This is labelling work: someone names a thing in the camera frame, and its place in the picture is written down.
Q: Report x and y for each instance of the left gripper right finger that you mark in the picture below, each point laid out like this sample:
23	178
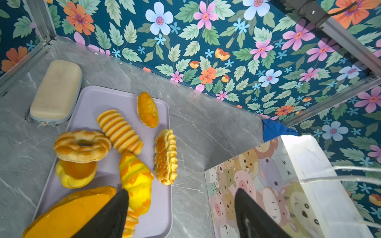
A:
253	221

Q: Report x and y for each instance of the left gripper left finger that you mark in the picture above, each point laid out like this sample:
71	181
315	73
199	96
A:
110	221

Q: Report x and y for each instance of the white cartoon paper bag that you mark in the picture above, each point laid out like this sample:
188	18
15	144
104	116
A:
293	182

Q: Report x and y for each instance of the scalloped yellow bread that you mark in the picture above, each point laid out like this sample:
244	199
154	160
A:
165	159

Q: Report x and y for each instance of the ridged orange bread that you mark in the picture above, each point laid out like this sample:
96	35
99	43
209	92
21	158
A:
132	220

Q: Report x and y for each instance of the large orange wedge bread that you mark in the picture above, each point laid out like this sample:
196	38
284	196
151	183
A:
70	214

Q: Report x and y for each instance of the yellow striped croissant bread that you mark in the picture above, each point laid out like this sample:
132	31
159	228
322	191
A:
137	180

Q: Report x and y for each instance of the ribbed spiral bread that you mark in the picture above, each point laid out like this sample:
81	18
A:
120	132

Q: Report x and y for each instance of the oval orange bread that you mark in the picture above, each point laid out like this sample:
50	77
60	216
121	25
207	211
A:
147	110

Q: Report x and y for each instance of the round yellow bun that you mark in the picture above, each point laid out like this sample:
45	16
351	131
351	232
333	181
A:
75	175

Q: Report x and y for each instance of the lilac plastic tray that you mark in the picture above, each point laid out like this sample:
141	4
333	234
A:
92	101

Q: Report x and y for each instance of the blue cap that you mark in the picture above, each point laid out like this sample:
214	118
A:
273	129

